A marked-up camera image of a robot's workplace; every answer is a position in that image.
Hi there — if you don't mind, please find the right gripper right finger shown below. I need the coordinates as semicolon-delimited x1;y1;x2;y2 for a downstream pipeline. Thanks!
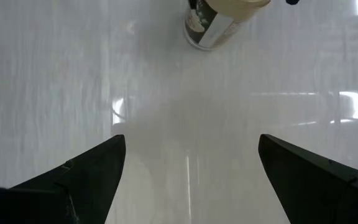
257;133;358;224

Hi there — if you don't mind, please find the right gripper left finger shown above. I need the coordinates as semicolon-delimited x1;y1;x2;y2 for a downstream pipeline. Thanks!
0;134;127;224

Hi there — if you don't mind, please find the tan lid furikake jar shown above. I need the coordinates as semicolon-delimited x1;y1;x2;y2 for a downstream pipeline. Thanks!
183;0;272;51

